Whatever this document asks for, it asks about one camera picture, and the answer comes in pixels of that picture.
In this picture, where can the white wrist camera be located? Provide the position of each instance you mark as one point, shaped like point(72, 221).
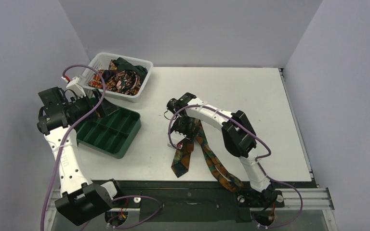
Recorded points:
point(72, 85)
point(175, 146)

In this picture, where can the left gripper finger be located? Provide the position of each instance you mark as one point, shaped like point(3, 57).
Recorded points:
point(107, 108)
point(98, 103)

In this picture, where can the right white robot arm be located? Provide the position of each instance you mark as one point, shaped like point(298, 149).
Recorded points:
point(238, 135)

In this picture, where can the dark green tie in basket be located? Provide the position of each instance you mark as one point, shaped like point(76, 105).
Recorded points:
point(121, 64)

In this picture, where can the white plastic basket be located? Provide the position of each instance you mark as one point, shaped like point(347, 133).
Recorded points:
point(102, 60)

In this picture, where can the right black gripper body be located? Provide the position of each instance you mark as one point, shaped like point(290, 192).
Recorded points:
point(184, 128)

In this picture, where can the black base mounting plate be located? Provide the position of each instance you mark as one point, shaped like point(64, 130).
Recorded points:
point(195, 201)

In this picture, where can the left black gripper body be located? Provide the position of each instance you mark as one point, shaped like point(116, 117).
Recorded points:
point(80, 107)

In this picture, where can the red patterned ties pile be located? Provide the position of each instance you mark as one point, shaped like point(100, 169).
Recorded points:
point(126, 82)

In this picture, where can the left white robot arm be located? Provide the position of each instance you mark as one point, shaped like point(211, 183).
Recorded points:
point(81, 199)

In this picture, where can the aluminium frame rail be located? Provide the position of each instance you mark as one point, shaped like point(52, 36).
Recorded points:
point(313, 199)

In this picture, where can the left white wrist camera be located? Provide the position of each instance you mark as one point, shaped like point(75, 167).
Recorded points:
point(72, 85)

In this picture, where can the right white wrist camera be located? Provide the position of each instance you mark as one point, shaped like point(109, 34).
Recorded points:
point(175, 146)

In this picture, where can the green compartment tray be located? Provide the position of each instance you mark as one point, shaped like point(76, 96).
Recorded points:
point(111, 135)

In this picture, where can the orange green patterned tie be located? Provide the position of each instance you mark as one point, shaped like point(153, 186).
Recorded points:
point(181, 162)

